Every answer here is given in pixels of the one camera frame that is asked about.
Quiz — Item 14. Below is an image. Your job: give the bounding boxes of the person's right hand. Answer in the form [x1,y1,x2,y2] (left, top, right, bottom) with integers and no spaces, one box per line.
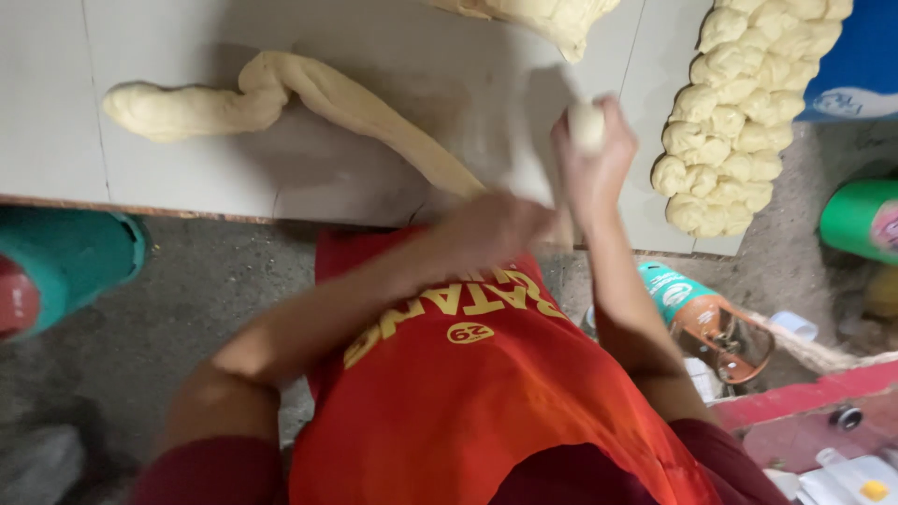
[550,94,639,229]

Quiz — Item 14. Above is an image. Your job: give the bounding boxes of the person's left hand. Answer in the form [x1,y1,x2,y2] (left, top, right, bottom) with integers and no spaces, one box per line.
[434,191,562,266]

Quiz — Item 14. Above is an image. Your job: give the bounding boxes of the small dough ball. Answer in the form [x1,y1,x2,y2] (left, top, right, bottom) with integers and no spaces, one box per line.
[567,100,607,157]

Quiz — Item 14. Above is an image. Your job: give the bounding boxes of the long dough rope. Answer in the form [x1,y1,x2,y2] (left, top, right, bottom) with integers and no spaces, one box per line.
[102,50,492,201]

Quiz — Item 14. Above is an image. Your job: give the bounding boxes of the large dough mass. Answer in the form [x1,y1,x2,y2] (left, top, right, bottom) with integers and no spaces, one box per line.
[428,0,622,64]

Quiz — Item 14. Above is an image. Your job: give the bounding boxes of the pile of dough balls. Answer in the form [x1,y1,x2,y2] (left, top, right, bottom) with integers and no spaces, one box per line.
[651,0,854,239]

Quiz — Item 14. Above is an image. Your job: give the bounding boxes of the orange gas cylinder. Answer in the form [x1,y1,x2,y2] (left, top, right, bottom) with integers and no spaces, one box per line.
[637,261,777,385]

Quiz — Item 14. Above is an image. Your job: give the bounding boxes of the blue plastic bag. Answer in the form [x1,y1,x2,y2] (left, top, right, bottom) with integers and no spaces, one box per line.
[800,0,898,122]

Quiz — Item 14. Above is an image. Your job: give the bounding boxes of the green plastic container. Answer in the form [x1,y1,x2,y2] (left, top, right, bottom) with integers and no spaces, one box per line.
[819,179,898,266]

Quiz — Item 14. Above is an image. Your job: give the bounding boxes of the red apron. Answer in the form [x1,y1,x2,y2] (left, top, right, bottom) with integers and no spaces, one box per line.
[289,226,724,505]

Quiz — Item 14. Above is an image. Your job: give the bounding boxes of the red wooden bench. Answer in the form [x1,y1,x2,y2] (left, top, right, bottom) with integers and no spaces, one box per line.
[710,361,898,474]

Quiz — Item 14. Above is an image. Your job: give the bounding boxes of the maroon shirt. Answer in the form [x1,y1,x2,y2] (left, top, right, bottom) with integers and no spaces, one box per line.
[130,419,794,505]

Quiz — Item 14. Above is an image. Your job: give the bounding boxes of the teal plastic bucket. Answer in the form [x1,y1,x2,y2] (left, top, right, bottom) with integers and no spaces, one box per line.
[0,207,150,341]

